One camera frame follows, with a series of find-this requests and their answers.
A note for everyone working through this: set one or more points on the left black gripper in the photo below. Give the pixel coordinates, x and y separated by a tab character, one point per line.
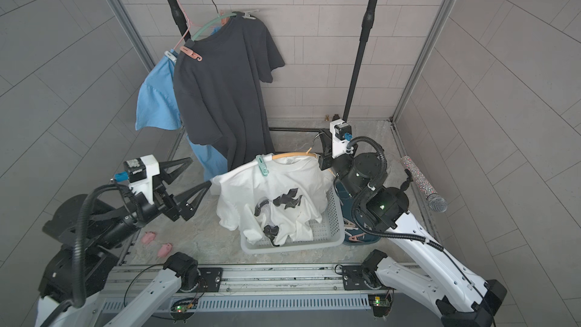
177	207

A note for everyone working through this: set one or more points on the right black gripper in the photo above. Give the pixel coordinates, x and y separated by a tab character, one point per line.
327	163

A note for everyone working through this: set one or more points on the orange wire hanger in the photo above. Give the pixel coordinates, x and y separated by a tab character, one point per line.
295	154

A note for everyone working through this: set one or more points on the white printed t-shirt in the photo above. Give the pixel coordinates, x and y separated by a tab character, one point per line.
279	206

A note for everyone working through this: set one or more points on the mint green clothespin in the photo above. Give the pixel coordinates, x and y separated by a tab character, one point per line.
261	163

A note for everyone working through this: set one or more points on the light blue printed t-shirt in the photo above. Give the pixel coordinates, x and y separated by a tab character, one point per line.
157	107

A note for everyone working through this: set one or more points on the dark garment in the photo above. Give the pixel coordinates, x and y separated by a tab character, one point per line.
220	97

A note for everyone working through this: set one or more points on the salmon pink clothespin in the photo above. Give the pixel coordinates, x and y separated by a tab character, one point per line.
190	53

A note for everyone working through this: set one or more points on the white clothespin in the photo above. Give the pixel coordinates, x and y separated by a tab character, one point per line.
171	56

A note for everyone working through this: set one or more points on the pink wire hanger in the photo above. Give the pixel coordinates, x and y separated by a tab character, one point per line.
186	21

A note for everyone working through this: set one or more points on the grey clothespin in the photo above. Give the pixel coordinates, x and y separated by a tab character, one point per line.
250	14

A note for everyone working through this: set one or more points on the mint green hanger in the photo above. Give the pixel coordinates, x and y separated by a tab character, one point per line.
211	23

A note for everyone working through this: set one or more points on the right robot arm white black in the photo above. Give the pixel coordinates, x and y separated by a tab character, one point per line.
455	294

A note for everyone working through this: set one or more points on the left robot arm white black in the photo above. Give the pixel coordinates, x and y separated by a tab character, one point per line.
89	226

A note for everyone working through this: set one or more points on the pink clothespin on floor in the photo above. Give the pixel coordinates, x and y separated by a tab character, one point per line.
165	250

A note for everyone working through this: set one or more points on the white laundry basket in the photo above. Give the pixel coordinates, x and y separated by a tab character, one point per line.
326	234

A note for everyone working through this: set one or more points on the glitter microphone on stand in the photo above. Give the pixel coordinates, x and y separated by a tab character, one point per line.
435	201

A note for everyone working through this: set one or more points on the left circuit board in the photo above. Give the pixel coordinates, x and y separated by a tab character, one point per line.
182	310

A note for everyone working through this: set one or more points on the circuit board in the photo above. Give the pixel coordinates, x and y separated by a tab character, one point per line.
182	310
381	305

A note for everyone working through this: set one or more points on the right circuit board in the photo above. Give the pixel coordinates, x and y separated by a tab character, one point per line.
381	305

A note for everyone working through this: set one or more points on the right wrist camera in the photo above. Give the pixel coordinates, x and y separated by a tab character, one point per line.
341	135

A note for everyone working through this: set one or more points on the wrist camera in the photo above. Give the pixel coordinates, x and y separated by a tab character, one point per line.
341	135
140	173

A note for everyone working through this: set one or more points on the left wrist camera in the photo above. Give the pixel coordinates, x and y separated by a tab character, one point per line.
140	173

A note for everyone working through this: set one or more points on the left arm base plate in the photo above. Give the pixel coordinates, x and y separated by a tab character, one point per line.
206	279

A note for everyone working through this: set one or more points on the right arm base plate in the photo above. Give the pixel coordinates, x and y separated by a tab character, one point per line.
357	278

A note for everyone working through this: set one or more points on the aluminium mounting rail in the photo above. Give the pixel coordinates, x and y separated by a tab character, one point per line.
317	279

